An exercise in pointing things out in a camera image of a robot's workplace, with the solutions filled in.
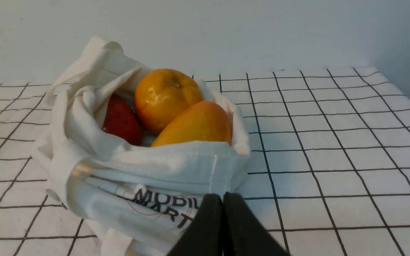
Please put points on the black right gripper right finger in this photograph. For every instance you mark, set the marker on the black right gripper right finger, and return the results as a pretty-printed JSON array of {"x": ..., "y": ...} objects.
[{"x": 243, "y": 234}]

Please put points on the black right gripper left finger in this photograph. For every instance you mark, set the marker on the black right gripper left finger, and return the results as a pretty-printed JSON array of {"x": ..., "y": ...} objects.
[{"x": 202, "y": 237}]

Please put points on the white cloth tote bag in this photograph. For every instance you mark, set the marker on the white cloth tote bag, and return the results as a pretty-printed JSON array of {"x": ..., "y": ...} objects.
[{"x": 138, "y": 200}]

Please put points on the orange fruit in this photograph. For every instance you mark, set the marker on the orange fruit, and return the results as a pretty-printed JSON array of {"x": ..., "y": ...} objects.
[{"x": 161, "y": 95}]

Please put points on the yellow-orange mango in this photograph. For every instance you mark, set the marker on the yellow-orange mango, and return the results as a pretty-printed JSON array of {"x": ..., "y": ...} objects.
[{"x": 205, "y": 121}]

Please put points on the white black-grid tablecloth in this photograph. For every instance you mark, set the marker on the white black-grid tablecloth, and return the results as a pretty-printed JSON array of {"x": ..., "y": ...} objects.
[{"x": 329, "y": 172}]

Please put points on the red apple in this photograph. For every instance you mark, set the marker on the red apple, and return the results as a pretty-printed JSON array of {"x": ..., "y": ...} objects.
[{"x": 121, "y": 121}]

